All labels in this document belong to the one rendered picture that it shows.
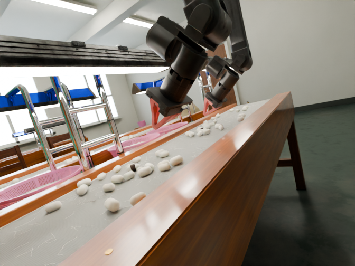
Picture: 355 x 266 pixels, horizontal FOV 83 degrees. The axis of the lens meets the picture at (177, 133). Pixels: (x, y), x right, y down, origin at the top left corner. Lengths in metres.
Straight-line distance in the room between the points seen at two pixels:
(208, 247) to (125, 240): 0.13
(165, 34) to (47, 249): 0.41
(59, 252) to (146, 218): 0.14
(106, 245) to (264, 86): 5.19
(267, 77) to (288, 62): 0.51
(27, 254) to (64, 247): 0.06
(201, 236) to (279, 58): 5.08
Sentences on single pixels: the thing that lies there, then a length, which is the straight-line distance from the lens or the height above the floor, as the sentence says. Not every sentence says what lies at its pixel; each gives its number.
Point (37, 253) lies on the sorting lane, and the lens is 0.40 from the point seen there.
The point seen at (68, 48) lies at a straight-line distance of 0.58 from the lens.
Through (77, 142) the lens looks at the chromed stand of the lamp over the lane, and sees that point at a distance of 0.71.
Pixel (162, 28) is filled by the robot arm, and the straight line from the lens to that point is 0.44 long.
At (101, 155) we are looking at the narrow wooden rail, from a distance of 1.06.
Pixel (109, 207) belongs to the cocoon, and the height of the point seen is 0.75.
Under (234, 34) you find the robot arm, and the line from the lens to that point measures 0.80.
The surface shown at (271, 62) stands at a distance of 5.29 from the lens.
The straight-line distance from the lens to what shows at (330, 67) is 5.24.
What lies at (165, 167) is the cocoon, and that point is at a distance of 0.51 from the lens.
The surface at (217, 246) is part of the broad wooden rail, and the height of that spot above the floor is 0.67.
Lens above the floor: 0.90
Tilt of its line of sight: 8 degrees down
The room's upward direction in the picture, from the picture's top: 15 degrees counter-clockwise
